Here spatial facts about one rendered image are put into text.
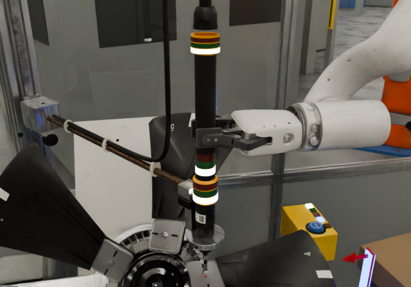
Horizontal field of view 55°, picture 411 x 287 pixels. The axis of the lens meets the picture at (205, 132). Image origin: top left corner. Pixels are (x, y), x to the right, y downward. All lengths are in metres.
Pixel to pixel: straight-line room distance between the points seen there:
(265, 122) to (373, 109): 0.19
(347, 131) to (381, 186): 1.16
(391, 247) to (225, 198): 0.61
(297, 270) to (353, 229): 1.06
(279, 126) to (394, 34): 0.24
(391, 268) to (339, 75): 0.61
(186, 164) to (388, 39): 0.43
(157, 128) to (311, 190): 0.94
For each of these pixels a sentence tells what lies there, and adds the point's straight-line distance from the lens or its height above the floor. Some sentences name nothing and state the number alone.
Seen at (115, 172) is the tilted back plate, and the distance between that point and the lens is 1.04.
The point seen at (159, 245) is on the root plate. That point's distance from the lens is 0.81.
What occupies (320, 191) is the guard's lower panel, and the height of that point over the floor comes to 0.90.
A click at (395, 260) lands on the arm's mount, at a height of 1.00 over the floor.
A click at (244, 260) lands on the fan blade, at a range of 0.85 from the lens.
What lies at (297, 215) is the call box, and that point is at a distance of 1.21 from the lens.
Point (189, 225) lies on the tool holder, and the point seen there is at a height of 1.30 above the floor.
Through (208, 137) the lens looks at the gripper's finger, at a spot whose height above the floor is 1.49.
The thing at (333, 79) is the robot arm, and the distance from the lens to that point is 0.79.
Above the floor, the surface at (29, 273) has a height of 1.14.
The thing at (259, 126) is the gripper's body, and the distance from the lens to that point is 0.63.
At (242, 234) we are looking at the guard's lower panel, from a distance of 1.68.
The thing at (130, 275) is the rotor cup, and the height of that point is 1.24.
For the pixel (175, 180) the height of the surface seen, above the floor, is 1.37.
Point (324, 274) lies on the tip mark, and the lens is 0.88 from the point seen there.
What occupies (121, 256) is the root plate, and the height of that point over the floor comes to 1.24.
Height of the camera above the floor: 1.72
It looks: 22 degrees down
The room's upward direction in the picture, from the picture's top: straight up
